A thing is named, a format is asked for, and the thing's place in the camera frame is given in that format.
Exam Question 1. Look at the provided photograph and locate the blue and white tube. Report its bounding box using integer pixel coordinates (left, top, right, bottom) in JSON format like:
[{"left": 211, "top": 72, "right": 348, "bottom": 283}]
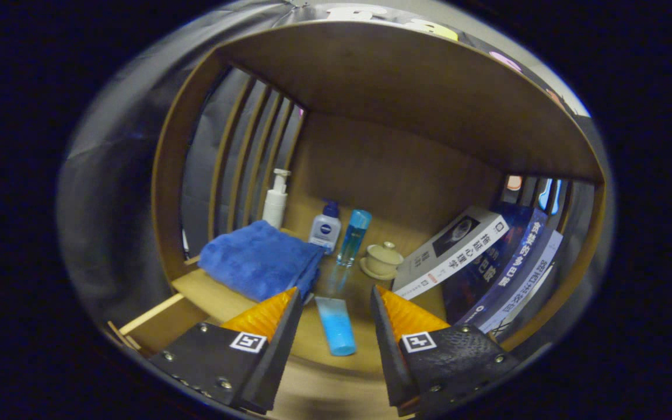
[{"left": 314, "top": 296, "right": 358, "bottom": 357}]

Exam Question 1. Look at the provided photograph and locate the wooden cabinet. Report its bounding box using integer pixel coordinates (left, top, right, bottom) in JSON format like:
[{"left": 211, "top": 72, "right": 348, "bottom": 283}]
[{"left": 103, "top": 20, "right": 608, "bottom": 420}]

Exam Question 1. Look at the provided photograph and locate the wooden countertop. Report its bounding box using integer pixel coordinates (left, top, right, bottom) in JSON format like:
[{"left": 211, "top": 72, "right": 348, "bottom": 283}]
[{"left": 171, "top": 192, "right": 512, "bottom": 374}]

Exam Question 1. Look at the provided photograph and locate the white book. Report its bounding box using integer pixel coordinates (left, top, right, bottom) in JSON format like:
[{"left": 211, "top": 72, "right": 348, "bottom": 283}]
[{"left": 391, "top": 205, "right": 510, "bottom": 301}]

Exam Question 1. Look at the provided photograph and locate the blue folded towel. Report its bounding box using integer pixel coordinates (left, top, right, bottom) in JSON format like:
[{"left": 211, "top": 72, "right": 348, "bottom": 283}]
[{"left": 198, "top": 220, "right": 326, "bottom": 303}]

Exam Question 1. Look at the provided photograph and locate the clear blue bottle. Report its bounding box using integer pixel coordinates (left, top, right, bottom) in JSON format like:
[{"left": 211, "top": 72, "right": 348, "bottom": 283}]
[{"left": 336, "top": 209, "right": 373, "bottom": 269}]

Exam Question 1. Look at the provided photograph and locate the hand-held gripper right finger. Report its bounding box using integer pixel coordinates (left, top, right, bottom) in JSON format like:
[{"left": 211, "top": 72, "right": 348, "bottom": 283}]
[{"left": 370, "top": 285, "right": 520, "bottom": 418}]

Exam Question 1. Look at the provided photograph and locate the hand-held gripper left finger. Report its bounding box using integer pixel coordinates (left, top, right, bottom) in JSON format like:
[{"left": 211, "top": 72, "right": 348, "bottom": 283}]
[{"left": 148, "top": 286, "right": 304, "bottom": 416}]

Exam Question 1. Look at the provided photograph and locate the dark blue book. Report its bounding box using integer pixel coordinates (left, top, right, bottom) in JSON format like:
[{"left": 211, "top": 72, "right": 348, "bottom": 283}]
[{"left": 441, "top": 201, "right": 548, "bottom": 326}]

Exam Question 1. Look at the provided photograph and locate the white pump bottle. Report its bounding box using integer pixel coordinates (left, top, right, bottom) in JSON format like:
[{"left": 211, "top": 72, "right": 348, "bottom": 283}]
[{"left": 262, "top": 168, "right": 292, "bottom": 230}]

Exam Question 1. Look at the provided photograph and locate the white bottle with blue cap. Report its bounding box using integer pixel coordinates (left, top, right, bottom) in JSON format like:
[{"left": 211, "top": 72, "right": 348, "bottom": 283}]
[{"left": 308, "top": 200, "right": 342, "bottom": 256}]

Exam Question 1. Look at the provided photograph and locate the beige lidded teacup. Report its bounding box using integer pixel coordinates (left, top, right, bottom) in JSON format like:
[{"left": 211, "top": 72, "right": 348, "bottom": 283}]
[{"left": 359, "top": 241, "right": 405, "bottom": 281}]

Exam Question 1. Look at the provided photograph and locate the lavender book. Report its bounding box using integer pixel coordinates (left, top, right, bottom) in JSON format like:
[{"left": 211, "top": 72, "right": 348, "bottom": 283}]
[{"left": 476, "top": 229, "right": 564, "bottom": 336}]

